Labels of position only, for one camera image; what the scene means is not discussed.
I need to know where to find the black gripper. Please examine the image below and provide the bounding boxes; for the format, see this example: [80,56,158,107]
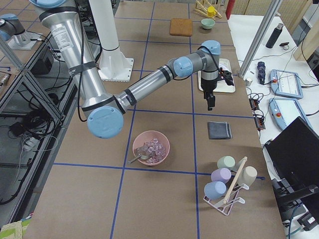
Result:
[201,68,234,111]

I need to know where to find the white round plate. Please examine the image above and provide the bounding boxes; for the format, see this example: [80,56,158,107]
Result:
[219,62,232,73]

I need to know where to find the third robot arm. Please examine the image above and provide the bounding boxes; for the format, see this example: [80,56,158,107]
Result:
[0,13,35,51]

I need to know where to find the cream bear serving tray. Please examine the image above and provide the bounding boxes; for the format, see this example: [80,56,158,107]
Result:
[197,58,235,93]

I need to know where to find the folded grey cloth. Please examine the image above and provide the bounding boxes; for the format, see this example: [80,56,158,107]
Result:
[207,121,232,139]

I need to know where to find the black power strip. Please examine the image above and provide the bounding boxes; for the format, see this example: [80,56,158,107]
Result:
[249,98,266,131]

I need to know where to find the folded dark umbrella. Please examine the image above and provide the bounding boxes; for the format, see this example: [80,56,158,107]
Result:
[257,61,266,85]

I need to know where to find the green cup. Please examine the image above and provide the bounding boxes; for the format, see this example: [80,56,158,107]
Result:
[217,156,235,170]

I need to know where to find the clear ice cubes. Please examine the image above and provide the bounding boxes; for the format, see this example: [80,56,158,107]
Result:
[143,138,166,164]

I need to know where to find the lower teach pendant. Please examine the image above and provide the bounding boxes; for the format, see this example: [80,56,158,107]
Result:
[269,98,312,130]

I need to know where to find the teach pendant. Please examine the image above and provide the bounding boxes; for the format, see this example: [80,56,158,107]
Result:
[269,98,312,130]
[270,69,304,99]

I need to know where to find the upper teach pendant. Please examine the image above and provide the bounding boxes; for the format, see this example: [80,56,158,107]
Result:
[270,69,304,99]

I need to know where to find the purple cup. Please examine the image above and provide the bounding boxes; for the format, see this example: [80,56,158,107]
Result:
[211,168,231,184]

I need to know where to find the mint green bowl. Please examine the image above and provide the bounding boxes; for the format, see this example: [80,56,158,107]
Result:
[201,18,215,30]

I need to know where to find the pink bowl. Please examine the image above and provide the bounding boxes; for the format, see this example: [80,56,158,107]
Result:
[132,130,170,166]

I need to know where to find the brown wooden cutting board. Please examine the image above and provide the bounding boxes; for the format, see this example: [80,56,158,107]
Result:
[169,18,192,37]

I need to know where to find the beige cup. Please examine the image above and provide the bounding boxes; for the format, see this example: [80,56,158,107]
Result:
[237,166,257,187]

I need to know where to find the yellow cup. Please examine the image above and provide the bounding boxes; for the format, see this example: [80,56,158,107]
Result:
[207,6,217,17]

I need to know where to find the blue cup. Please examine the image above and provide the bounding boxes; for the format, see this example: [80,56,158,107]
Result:
[204,181,227,200]

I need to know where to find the metal scoop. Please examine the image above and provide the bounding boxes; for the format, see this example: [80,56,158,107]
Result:
[129,146,151,163]

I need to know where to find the black water bottle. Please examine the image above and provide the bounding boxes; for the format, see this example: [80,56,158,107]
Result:
[265,23,284,49]

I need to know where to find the light wooden rack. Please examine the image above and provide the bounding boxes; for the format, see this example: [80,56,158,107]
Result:
[195,0,222,19]

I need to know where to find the black laptop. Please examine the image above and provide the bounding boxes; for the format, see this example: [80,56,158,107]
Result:
[265,117,319,221]

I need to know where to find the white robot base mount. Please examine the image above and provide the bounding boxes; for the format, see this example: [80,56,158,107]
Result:
[89,0,134,82]

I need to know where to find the white wire cup rack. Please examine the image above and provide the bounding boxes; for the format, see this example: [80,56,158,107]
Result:
[203,156,250,216]

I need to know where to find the aluminium frame post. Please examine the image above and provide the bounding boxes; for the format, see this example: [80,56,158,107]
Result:
[238,0,283,78]

